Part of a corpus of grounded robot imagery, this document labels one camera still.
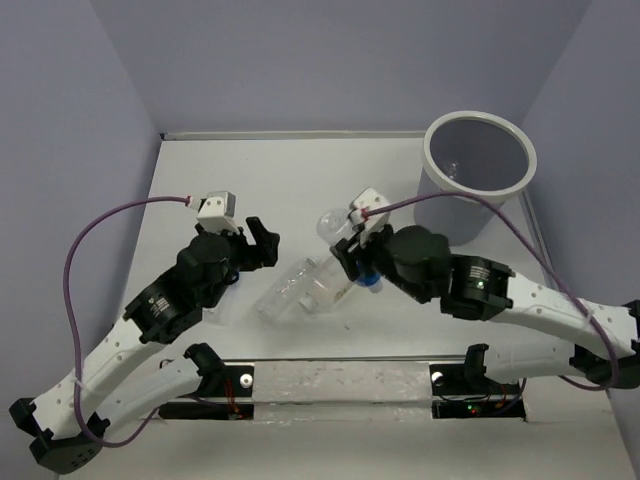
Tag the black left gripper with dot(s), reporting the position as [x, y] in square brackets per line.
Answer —
[265, 252]

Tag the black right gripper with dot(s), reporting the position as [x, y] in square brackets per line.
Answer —
[370, 241]

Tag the blue label bottle white cap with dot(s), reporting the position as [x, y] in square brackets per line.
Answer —
[335, 225]

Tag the small blue label bottle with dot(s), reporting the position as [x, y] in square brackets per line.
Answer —
[221, 315]

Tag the clear slim bottle blue cap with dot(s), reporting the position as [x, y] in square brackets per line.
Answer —
[454, 170]

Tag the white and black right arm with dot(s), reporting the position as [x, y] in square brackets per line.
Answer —
[597, 342]

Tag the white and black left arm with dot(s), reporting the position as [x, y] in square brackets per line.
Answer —
[72, 422]

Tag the grey bin with white rim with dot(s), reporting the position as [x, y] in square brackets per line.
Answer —
[500, 161]

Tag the large ribbed clear bottle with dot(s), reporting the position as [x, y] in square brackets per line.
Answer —
[327, 286]

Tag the crushed clear bottle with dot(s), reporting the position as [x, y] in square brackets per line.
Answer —
[275, 305]

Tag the white foam strip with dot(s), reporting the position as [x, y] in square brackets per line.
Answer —
[342, 391]

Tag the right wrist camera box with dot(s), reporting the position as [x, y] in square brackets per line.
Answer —
[363, 221]

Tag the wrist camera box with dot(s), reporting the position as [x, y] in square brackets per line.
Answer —
[363, 221]
[215, 212]

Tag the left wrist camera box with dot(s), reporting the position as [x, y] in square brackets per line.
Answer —
[215, 212]

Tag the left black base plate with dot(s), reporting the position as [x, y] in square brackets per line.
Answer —
[225, 395]

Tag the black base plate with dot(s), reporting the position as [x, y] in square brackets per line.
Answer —
[225, 395]
[461, 390]

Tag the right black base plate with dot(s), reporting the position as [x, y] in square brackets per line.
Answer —
[461, 390]

